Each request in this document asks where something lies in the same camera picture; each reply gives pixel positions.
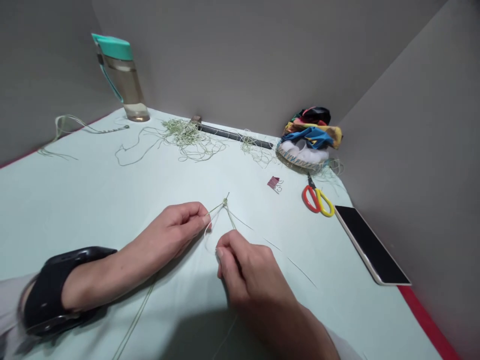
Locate person's right hand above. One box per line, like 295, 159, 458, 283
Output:
215, 229, 310, 323

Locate pale green table cloth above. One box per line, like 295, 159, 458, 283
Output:
0, 106, 444, 360

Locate colourful cloth bundle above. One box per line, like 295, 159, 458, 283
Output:
281, 106, 344, 151

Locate clear bottle with teal lid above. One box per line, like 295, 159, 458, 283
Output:
91, 32, 152, 123

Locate smartphone with black screen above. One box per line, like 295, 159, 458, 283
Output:
333, 205, 413, 287

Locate woven basket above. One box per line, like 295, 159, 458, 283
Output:
276, 139, 333, 174

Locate person's left hand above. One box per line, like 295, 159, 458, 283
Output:
125, 201, 213, 280

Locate dark rod with brown end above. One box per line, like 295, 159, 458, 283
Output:
190, 115, 278, 150

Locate white cloth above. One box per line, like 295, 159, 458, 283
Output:
281, 138, 330, 163

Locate knotted green cord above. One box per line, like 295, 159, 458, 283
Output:
111, 191, 256, 360

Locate long cut green thread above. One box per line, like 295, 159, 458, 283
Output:
286, 256, 319, 290

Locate small pile of green threads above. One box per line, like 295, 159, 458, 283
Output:
238, 129, 280, 168

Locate braided green cord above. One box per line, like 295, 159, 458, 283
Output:
37, 114, 131, 161

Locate red and yellow scissors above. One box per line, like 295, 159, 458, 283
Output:
302, 171, 335, 218

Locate short cut green thread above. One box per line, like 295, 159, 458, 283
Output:
261, 236, 283, 253

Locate large pile of green threads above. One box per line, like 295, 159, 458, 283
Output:
144, 117, 230, 164

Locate long loose green thread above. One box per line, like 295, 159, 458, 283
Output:
114, 127, 168, 167

